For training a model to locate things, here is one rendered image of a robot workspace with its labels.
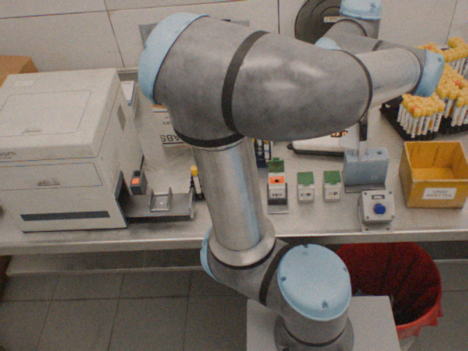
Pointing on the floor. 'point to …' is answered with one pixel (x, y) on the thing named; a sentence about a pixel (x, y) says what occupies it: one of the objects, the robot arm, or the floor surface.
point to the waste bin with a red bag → (397, 281)
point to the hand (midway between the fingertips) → (356, 139)
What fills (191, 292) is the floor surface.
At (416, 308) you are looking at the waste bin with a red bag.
